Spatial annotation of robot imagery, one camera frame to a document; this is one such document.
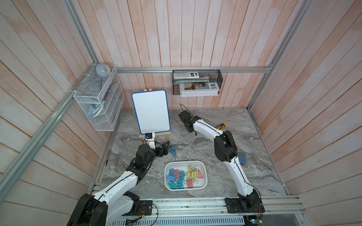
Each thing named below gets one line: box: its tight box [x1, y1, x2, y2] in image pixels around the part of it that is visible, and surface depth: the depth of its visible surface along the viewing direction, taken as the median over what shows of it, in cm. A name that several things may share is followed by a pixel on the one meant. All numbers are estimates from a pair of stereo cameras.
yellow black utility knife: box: [214, 122, 227, 130], surface depth 109 cm
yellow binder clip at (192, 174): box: [187, 170, 197, 180], surface depth 82 cm
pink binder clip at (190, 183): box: [186, 177, 194, 189], surface depth 82 cm
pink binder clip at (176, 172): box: [173, 169, 181, 179], surface depth 84 cm
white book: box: [179, 81, 221, 97], surface depth 95 cm
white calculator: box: [173, 71, 200, 80], surface depth 92 cm
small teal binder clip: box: [179, 170, 186, 181], surface depth 84 cm
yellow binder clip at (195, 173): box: [190, 165, 199, 179], surface depth 83 cm
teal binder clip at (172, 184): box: [167, 180, 177, 190], surface depth 81 cm
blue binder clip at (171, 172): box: [168, 168, 175, 177], surface depth 86 cm
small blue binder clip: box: [166, 175, 177, 182], surface depth 83 cm
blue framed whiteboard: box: [131, 89, 171, 135], surface depth 88 cm
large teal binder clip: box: [176, 179, 187, 189], surface depth 81 cm
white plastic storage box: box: [164, 160, 208, 192], surface depth 83 cm
